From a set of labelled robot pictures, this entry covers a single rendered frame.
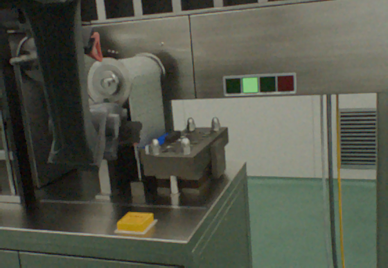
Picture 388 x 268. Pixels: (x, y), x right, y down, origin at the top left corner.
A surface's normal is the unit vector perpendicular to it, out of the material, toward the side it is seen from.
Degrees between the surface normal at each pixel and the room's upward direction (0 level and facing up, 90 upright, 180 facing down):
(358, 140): 90
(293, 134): 90
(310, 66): 90
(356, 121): 90
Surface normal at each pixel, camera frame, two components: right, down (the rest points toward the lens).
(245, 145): -0.33, 0.22
